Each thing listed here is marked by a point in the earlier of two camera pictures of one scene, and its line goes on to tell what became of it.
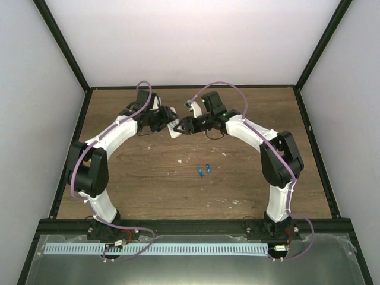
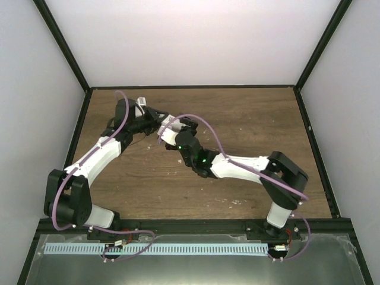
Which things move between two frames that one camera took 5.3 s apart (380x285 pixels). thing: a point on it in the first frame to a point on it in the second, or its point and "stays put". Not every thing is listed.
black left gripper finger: (169, 114) to (158, 114)
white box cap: (194, 106) to (169, 136)
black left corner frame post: (55, 31) stays put
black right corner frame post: (344, 7) stays put
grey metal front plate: (314, 259) stays put
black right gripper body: (203, 126) to (186, 128)
